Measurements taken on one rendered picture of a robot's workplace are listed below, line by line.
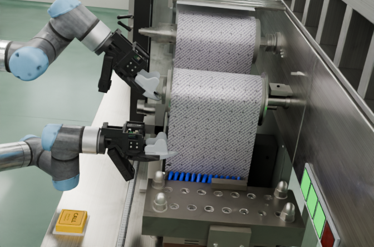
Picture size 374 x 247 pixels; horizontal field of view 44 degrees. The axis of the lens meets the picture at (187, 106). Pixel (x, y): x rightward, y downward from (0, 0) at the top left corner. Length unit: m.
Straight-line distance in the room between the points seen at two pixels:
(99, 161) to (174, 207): 0.46
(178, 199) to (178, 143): 0.15
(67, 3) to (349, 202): 0.78
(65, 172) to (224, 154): 0.44
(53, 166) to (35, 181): 1.77
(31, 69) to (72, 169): 0.34
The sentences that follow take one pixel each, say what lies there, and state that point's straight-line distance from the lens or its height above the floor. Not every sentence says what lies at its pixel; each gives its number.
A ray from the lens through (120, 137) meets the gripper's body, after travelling 1.24.
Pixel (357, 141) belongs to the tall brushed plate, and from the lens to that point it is 0.83.
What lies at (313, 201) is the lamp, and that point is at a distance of 1.01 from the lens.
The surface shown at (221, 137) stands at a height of 1.15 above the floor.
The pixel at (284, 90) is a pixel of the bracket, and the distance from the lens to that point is 1.25.
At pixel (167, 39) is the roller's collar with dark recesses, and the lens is 1.44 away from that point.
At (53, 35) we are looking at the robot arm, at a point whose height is 1.39.
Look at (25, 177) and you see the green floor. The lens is 3.13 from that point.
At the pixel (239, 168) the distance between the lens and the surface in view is 1.30.
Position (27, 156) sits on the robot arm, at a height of 1.04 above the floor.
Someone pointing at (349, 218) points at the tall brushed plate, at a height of 1.27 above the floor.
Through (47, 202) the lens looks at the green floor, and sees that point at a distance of 2.90.
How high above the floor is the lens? 1.76
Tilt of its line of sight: 25 degrees down
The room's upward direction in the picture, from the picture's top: 6 degrees clockwise
